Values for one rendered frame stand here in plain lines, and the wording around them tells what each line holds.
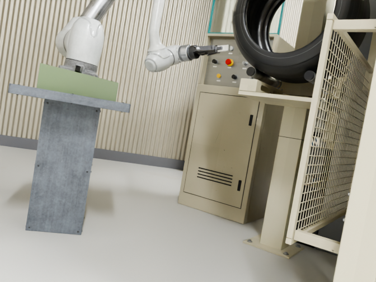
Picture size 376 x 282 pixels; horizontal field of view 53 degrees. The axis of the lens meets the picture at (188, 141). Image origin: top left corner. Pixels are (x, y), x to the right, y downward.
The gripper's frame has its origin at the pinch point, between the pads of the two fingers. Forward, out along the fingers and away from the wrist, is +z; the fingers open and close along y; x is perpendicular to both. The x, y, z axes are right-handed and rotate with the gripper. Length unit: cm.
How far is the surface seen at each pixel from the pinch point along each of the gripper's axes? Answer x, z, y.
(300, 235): 78, 62, -58
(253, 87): 23.4, 22.1, -9.3
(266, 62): 13.0, 29.1, -12.1
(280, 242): 102, 26, 28
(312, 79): 21, 49, -9
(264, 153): 54, -4, 72
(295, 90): 19.6, 31.2, 25.2
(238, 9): -14.0, 13.8, -12.4
